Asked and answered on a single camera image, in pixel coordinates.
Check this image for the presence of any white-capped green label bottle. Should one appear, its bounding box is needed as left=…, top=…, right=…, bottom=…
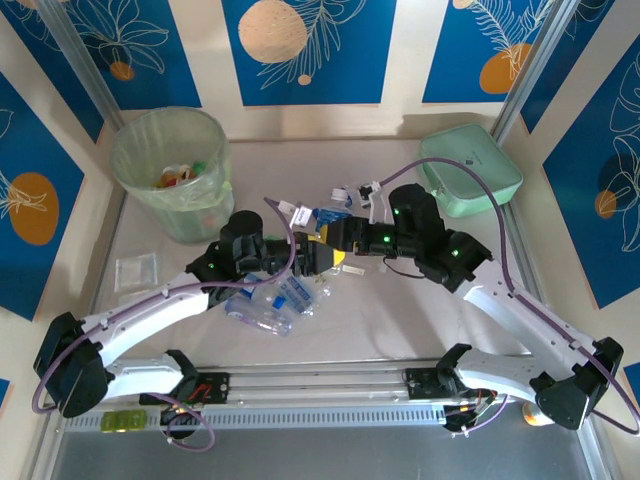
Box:
left=312, top=274, right=335, bottom=301

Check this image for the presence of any clear rectangular plastic bottle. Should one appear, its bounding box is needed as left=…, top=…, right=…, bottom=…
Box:
left=332, top=262, right=379, bottom=279

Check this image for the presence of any clear bottle round blue logo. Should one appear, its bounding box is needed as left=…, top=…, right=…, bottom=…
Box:
left=313, top=185, right=357, bottom=226

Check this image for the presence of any blue-capped blue label bottle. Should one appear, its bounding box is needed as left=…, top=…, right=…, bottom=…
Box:
left=272, top=273, right=321, bottom=319

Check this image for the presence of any red orange label bottle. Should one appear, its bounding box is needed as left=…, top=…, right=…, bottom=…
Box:
left=158, top=167, right=190, bottom=190

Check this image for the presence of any clear bin with green liner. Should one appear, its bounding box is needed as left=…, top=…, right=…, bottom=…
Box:
left=108, top=106, right=236, bottom=245

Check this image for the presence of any crumpled blue label bottle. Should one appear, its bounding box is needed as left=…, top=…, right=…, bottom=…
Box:
left=234, top=279, right=287, bottom=310

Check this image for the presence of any mint green zip case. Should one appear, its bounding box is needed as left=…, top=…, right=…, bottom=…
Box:
left=418, top=123, right=525, bottom=220

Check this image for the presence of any clear bottle purple tint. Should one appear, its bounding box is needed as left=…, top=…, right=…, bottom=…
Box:
left=223, top=298, right=294, bottom=339

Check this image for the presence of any clear plastic box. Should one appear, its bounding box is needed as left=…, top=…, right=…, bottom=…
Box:
left=113, top=252, right=159, bottom=295

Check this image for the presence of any yellow green button box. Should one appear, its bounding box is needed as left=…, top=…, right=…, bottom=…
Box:
left=101, top=409, right=149, bottom=431

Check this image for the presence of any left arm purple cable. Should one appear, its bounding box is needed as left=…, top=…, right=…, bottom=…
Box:
left=32, top=197, right=296, bottom=452

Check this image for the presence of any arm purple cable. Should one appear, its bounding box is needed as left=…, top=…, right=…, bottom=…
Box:
left=32, top=197, right=296, bottom=452
left=379, top=157, right=640, bottom=440

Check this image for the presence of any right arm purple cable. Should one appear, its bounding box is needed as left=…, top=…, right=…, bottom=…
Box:
left=379, top=157, right=640, bottom=440

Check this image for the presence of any aluminium table side rail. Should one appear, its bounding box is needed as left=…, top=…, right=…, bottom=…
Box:
left=499, top=203, right=546, bottom=306

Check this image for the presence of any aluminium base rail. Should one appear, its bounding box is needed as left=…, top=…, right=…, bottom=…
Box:
left=107, top=357, right=539, bottom=407

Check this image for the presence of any grey slotted cable duct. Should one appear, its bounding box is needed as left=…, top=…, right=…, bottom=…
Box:
left=63, top=403, right=447, bottom=432

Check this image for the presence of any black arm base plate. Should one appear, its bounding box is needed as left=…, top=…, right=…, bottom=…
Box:
left=192, top=372, right=232, bottom=404
left=404, top=368, right=442, bottom=401

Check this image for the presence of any blue floral wall panel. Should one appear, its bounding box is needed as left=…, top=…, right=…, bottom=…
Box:
left=519, top=0, right=617, bottom=135
left=0, top=71, right=87, bottom=322
left=62, top=0, right=202, bottom=112
left=221, top=0, right=398, bottom=107
left=421, top=0, right=557, bottom=105
left=541, top=45, right=640, bottom=310
left=0, top=0, right=106, bottom=145

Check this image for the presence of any aluminium frame post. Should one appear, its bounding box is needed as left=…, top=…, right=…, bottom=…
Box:
left=35, top=0, right=125, bottom=129
left=491, top=0, right=577, bottom=142

